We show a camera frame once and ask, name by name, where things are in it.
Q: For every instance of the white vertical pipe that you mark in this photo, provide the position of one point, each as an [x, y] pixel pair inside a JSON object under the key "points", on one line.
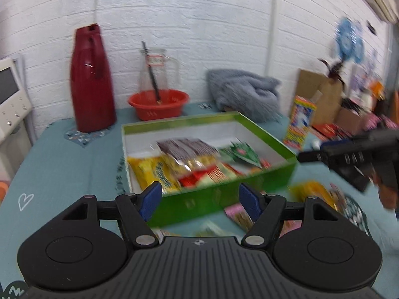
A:
{"points": [[272, 21]]}

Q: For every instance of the yellow barcode snack packet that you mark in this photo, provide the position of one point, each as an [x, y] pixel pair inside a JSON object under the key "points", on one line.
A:
{"points": [[311, 193]]}

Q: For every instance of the yellow orange snack packet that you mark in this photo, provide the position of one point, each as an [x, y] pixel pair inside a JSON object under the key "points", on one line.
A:
{"points": [[149, 171]]}

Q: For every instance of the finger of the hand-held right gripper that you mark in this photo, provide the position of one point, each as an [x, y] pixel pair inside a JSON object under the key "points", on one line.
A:
{"points": [[311, 156]]}

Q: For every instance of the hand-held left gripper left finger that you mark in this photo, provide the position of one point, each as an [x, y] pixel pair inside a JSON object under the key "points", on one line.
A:
{"points": [[152, 199]]}

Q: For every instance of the red booklet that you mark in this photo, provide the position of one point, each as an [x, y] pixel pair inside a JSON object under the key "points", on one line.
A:
{"points": [[330, 130]]}

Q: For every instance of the glass pitcher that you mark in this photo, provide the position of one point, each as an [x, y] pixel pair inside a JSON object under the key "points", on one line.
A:
{"points": [[162, 74]]}

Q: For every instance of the red thermos jug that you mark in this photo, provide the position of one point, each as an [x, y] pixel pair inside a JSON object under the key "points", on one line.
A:
{"points": [[92, 84]]}

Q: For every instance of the brown cardboard box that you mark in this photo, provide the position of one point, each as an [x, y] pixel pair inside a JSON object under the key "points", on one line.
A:
{"points": [[324, 99]]}

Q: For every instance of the teal heart print tablecloth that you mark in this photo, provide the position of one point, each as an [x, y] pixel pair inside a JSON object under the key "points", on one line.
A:
{"points": [[62, 168]]}

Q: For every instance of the red plastic bowl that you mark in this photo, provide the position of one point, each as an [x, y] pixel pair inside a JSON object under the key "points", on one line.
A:
{"points": [[156, 109]]}

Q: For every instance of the pink snack wrapper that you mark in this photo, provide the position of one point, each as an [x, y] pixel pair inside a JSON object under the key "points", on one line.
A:
{"points": [[237, 215]]}

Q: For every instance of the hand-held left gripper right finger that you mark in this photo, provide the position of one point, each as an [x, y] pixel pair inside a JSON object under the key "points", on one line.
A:
{"points": [[249, 201]]}

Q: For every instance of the red snack packet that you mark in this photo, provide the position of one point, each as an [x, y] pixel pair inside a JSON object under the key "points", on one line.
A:
{"points": [[205, 176]]}

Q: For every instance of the purple leaf plant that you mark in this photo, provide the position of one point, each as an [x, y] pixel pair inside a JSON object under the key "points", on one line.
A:
{"points": [[333, 70]]}

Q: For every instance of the white water dispenser with screen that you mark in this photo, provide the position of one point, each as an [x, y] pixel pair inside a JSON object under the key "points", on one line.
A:
{"points": [[12, 109]]}

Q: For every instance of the grey fluffy cloth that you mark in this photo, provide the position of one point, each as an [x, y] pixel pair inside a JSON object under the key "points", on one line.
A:
{"points": [[243, 93]]}

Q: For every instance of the juice carton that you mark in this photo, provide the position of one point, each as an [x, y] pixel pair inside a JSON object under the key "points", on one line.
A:
{"points": [[299, 121]]}

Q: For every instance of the green cardboard box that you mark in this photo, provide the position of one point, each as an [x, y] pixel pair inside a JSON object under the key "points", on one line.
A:
{"points": [[199, 204]]}

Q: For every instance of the blue paper fan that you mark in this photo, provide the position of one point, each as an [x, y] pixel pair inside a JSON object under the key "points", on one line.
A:
{"points": [[347, 42]]}

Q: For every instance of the small open cardboard box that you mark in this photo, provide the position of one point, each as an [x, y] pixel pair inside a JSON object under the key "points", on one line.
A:
{"points": [[350, 120]]}

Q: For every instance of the brown snack packet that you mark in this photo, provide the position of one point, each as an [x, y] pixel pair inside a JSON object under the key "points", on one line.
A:
{"points": [[187, 148]]}

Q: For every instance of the black stirrer stick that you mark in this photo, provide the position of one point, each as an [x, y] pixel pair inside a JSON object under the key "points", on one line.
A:
{"points": [[152, 78]]}

